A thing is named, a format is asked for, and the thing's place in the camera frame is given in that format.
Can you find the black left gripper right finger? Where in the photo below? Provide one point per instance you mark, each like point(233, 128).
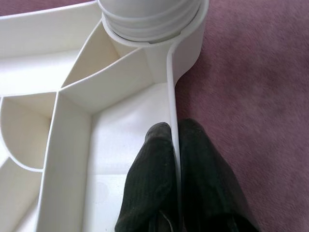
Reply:
point(207, 181)

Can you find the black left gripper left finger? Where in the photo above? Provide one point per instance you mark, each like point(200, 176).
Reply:
point(149, 181)

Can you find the white plastic table top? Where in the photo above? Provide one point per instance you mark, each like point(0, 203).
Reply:
point(72, 120)

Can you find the white plastic table leg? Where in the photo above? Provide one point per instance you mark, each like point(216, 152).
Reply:
point(149, 19)

